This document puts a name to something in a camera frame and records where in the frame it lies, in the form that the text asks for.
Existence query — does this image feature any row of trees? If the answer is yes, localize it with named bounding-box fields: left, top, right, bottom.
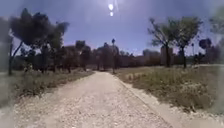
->
left=19, top=39, right=161, bottom=73

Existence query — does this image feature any pale sandy dirt path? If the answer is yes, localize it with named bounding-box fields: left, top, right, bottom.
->
left=0, top=70, right=224, bottom=128

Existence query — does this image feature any building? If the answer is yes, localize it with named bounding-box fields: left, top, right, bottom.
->
left=142, top=44, right=175, bottom=67

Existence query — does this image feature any sparse-crowned tree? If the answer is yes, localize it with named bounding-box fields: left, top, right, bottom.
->
left=147, top=17, right=178, bottom=68

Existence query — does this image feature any dry grass field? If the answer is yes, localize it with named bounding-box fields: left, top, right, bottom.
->
left=111, top=63, right=224, bottom=115

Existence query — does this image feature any dry grass verge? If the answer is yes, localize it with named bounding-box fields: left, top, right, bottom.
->
left=0, top=68, right=96, bottom=108

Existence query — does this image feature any round-crowned tree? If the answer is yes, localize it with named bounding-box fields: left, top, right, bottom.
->
left=169, top=16, right=204, bottom=69

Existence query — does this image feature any broad-crowned dark tree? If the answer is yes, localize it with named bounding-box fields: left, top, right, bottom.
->
left=8, top=8, right=71, bottom=76

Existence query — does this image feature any dark lamp post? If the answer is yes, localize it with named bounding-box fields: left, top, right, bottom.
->
left=110, top=38, right=117, bottom=75

